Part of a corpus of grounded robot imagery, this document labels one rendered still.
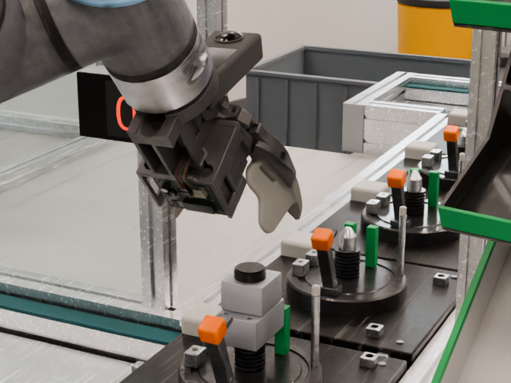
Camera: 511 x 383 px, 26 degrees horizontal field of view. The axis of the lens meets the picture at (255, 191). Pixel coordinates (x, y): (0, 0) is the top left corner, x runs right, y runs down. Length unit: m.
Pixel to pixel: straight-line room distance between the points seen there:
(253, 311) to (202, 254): 0.69
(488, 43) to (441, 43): 4.46
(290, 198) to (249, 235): 0.82
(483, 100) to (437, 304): 0.40
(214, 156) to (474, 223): 0.21
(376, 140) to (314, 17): 4.21
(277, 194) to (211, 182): 0.11
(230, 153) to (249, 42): 0.11
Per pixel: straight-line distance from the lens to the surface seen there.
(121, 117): 1.18
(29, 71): 0.78
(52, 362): 1.28
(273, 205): 0.95
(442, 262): 1.41
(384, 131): 2.23
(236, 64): 0.92
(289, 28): 6.27
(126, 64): 0.79
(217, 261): 1.69
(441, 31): 5.38
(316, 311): 1.06
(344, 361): 1.14
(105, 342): 1.28
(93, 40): 0.77
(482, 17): 0.82
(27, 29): 0.77
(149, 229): 1.25
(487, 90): 0.94
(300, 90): 3.03
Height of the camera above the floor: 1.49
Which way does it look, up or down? 18 degrees down
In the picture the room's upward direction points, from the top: straight up
